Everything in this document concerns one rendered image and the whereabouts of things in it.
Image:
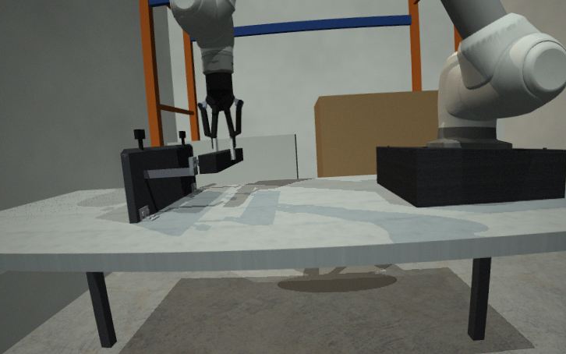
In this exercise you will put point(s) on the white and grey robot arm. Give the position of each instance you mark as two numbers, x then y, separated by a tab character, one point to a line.
507	69

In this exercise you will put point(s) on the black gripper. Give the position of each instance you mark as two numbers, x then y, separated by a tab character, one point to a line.
220	97

